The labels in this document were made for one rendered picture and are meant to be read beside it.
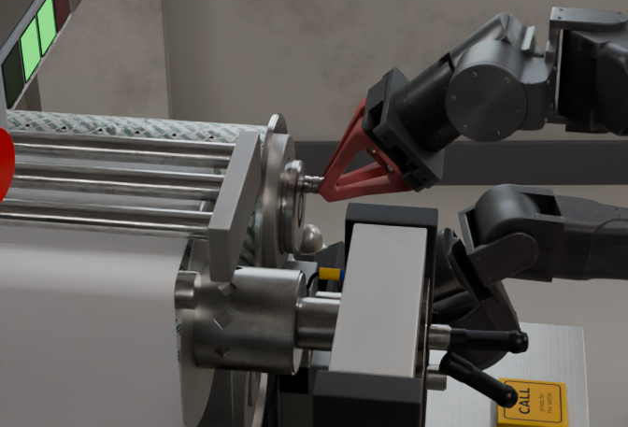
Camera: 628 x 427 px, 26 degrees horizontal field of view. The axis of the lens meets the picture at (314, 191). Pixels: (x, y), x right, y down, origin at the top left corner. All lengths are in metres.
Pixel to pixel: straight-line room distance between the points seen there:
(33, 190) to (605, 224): 0.55
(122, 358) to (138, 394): 0.03
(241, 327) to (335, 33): 2.43
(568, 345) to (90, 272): 0.89
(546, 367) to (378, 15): 1.81
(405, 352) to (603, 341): 2.34
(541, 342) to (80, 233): 0.86
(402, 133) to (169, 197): 0.31
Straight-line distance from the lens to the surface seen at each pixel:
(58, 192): 0.78
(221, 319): 0.81
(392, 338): 0.66
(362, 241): 0.72
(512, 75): 0.94
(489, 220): 1.15
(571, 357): 1.51
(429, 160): 1.03
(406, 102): 1.03
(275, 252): 1.04
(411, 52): 3.25
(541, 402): 1.41
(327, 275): 1.04
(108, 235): 0.74
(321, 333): 0.82
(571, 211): 1.17
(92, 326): 0.73
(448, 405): 1.43
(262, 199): 1.02
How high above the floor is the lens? 1.86
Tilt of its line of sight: 33 degrees down
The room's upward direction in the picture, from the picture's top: straight up
